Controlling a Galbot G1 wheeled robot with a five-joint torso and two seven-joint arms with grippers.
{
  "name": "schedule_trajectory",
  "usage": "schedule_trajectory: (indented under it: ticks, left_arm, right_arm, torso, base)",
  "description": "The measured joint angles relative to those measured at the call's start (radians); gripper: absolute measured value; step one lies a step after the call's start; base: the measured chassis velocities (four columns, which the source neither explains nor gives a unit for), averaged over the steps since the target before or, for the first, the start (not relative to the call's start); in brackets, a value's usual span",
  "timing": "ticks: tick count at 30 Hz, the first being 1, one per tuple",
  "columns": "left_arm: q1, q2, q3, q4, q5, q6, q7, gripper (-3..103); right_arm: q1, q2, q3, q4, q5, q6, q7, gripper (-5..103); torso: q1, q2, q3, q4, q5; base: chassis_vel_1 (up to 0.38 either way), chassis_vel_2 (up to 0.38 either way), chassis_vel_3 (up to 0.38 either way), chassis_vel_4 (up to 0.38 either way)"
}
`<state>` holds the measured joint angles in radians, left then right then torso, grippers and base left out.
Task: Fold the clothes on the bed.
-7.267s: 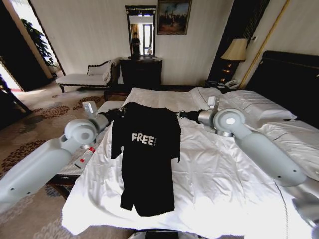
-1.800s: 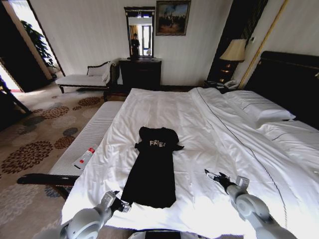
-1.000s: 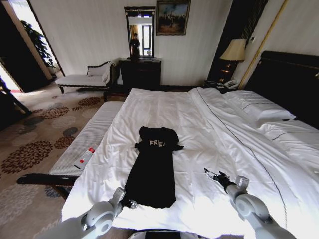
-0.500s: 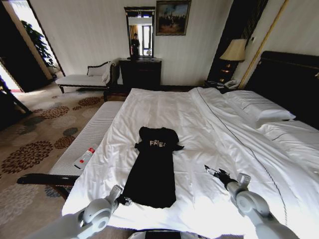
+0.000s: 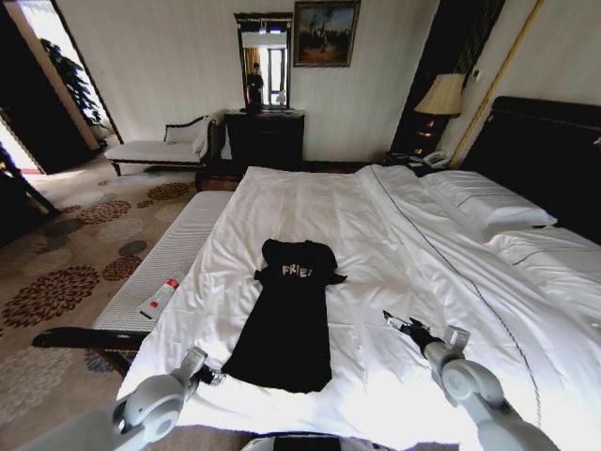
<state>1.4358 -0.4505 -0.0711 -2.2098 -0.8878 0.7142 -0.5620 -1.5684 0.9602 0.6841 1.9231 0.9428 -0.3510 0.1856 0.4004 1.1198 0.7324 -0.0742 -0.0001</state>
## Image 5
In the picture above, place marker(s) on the white desk telephone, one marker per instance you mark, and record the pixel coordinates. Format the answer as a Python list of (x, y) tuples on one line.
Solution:
[(437, 159)]

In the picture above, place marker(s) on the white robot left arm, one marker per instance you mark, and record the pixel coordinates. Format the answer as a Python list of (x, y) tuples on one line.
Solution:
[(150, 404)]

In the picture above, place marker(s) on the black T-shirt with pale letters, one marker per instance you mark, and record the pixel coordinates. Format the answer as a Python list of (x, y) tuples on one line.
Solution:
[(286, 324)]

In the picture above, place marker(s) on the white and red remote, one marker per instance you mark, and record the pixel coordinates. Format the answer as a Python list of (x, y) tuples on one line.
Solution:
[(159, 298)]

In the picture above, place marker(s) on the table lamp with cream shade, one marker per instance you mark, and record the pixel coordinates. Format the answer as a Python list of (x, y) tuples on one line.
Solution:
[(441, 96)]

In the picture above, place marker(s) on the white cloth on chaise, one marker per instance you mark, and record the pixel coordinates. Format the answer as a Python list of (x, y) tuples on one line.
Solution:
[(202, 134)]

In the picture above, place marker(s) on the white duvet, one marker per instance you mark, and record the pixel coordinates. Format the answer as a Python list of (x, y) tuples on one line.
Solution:
[(385, 263)]

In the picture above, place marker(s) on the dark wooden bench frame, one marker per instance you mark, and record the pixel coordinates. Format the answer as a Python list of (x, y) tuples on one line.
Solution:
[(89, 340)]

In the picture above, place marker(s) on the white chaise longue dark frame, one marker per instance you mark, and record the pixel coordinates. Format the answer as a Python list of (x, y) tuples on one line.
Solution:
[(155, 150)]

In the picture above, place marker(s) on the dark bedside table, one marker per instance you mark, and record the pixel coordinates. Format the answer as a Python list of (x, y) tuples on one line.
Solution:
[(404, 162)]

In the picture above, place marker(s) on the dark framed wall mirror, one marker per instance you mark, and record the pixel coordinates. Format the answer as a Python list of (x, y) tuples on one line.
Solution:
[(263, 61)]

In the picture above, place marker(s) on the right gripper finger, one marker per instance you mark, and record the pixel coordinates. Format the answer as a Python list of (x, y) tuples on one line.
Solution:
[(395, 320), (402, 327)]

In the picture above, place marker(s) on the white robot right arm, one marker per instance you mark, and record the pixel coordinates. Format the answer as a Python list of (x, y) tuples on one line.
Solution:
[(462, 380)]

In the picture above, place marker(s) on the dark wooden dresser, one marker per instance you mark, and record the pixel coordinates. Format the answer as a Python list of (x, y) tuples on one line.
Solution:
[(265, 141)]

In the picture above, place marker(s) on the left gripper finger with silver bars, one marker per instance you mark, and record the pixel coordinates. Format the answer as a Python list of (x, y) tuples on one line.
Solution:
[(217, 377)]

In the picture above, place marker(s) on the white pillow with dark piping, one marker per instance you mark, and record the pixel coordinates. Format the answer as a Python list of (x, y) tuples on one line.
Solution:
[(554, 251), (488, 202)]

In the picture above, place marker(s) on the white striped bed bench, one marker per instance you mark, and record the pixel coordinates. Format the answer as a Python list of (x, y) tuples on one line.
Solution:
[(188, 253)]

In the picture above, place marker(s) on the person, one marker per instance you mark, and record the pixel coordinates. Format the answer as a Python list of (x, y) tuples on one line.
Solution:
[(255, 84)]

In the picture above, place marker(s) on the dark wooden furniture piece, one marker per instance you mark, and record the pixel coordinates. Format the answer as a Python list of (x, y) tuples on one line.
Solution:
[(23, 183)]

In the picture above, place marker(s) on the green potted plant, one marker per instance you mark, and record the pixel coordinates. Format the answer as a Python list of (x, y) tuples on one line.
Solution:
[(77, 80)]

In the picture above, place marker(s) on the dark wooden headboard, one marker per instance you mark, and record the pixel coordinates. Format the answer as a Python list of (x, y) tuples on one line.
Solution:
[(540, 160)]

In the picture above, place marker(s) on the gold framed painting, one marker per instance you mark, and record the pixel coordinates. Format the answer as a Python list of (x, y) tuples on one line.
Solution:
[(326, 33)]

